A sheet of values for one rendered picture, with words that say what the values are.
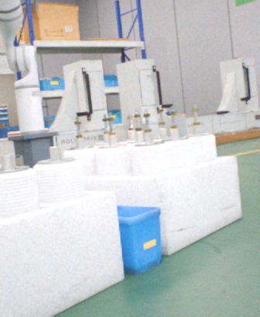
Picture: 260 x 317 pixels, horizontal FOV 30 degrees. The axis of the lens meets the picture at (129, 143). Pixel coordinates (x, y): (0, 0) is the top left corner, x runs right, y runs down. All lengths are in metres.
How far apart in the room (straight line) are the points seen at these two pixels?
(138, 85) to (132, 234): 3.11
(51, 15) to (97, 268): 5.97
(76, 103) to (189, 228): 2.73
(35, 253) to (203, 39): 7.40
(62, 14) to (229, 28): 2.56
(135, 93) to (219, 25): 3.96
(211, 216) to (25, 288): 0.62
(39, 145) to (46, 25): 4.97
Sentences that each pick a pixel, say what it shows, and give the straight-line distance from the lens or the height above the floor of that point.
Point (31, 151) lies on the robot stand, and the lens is 1.80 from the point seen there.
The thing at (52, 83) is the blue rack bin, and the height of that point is 0.88.
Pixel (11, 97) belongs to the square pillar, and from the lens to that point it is 7.88.
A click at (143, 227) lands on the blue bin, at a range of 1.02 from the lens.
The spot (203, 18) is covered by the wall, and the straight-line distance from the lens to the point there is 8.10.
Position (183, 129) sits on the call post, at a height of 0.26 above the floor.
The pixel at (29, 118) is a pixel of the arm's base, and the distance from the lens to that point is 1.82.
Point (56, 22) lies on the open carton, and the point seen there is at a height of 1.70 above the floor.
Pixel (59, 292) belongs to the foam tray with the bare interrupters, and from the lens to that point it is 0.88.
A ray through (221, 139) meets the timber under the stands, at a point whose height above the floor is 0.04.
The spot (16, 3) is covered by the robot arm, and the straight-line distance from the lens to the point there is 1.73.
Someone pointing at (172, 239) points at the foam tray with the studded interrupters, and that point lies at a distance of 1.14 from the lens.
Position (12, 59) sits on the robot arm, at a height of 0.58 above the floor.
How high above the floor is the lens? 0.32
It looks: 3 degrees down
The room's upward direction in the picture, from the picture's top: 6 degrees counter-clockwise
